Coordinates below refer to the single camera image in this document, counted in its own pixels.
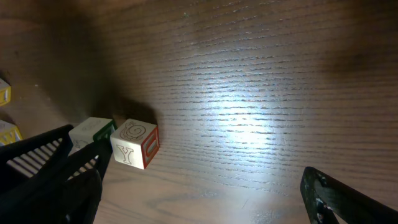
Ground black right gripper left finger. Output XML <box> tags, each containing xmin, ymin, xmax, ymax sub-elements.
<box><xmin>1</xmin><ymin>124</ymin><xmax>112</xmax><ymax>223</ymax></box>

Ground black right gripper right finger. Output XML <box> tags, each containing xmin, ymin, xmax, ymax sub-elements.
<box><xmin>300</xmin><ymin>167</ymin><xmax>397</xmax><ymax>224</ymax></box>

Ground soccer ball picture block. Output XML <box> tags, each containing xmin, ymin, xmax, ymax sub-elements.
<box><xmin>68</xmin><ymin>117</ymin><xmax>116</xmax><ymax>154</ymax></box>

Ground hammer picture block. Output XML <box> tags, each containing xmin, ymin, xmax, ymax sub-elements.
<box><xmin>110</xmin><ymin>119</ymin><xmax>160</xmax><ymax>170</ymax></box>

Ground white block yellow sides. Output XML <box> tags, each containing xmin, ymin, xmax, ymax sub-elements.
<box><xmin>0</xmin><ymin>120</ymin><xmax>22</xmax><ymax>146</ymax></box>

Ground white block red sides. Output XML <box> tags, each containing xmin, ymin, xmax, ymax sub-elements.
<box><xmin>0</xmin><ymin>78</ymin><xmax>11</xmax><ymax>106</ymax></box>

